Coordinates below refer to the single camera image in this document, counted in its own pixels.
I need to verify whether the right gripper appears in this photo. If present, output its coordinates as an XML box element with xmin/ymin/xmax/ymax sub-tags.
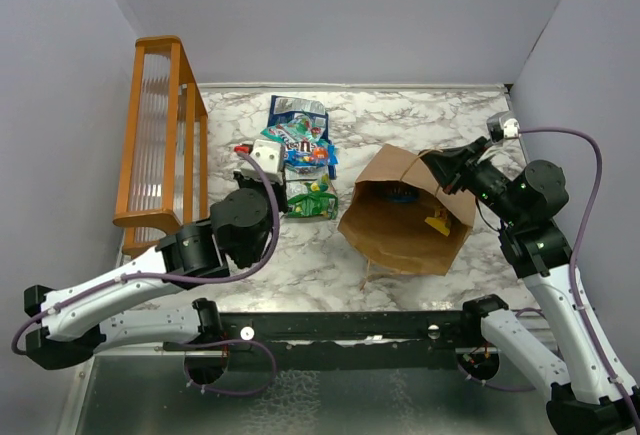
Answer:
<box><xmin>421</xmin><ymin>135</ymin><xmax>526</xmax><ymax>226</ymax></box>

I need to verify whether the blue snack bag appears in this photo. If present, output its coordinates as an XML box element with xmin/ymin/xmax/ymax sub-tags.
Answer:
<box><xmin>267</xmin><ymin>95</ymin><xmax>329</xmax><ymax>128</ymax></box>
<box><xmin>285</xmin><ymin>158</ymin><xmax>336</xmax><ymax>181</ymax></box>

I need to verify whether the green yellow snack bag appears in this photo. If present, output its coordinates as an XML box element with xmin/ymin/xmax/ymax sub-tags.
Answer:
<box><xmin>286</xmin><ymin>174</ymin><xmax>339</xmax><ymax>220</ymax></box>

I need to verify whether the blue candy packet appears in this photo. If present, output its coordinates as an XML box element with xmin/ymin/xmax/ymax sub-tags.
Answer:
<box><xmin>284</xmin><ymin>139</ymin><xmax>338</xmax><ymax>167</ymax></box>

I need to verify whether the teal snack packet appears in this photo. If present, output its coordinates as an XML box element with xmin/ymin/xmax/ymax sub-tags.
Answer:
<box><xmin>261</xmin><ymin>114</ymin><xmax>328</xmax><ymax>152</ymax></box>
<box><xmin>285</xmin><ymin>162</ymin><xmax>329</xmax><ymax>178</ymax></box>

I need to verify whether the brown paper bag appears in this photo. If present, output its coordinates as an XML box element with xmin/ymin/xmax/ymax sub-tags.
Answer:
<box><xmin>338</xmin><ymin>144</ymin><xmax>476</xmax><ymax>276</ymax></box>

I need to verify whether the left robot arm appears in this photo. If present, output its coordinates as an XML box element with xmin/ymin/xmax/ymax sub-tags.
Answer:
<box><xmin>11</xmin><ymin>171</ymin><xmax>287</xmax><ymax>370</ymax></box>

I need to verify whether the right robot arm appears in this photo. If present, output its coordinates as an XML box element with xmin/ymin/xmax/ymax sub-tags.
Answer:
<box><xmin>419</xmin><ymin>137</ymin><xmax>639</xmax><ymax>434</ymax></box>

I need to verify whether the yellow snack packet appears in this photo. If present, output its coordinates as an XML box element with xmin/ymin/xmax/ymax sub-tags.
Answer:
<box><xmin>425</xmin><ymin>205</ymin><xmax>452</xmax><ymax>237</ymax></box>

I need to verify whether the wooden dish rack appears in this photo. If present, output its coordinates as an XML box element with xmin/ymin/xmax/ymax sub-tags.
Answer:
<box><xmin>113</xmin><ymin>35</ymin><xmax>209</xmax><ymax>258</ymax></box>

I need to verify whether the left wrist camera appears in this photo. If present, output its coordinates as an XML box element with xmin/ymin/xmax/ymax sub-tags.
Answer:
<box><xmin>239</xmin><ymin>139</ymin><xmax>285</xmax><ymax>185</ymax></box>

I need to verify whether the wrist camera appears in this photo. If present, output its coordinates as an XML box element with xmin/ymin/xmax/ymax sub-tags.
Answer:
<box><xmin>239</xmin><ymin>139</ymin><xmax>285</xmax><ymax>185</ymax></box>
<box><xmin>486</xmin><ymin>111</ymin><xmax>520</xmax><ymax>144</ymax></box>

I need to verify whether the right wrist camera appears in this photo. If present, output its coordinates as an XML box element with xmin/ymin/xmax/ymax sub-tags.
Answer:
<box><xmin>486</xmin><ymin>111</ymin><xmax>520</xmax><ymax>144</ymax></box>

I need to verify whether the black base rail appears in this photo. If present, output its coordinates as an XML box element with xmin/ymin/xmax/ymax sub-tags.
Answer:
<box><xmin>185</xmin><ymin>295</ymin><xmax>507</xmax><ymax>380</ymax></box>

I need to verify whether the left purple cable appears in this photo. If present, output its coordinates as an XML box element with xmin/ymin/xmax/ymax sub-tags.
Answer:
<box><xmin>11</xmin><ymin>146</ymin><xmax>282</xmax><ymax>397</ymax></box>

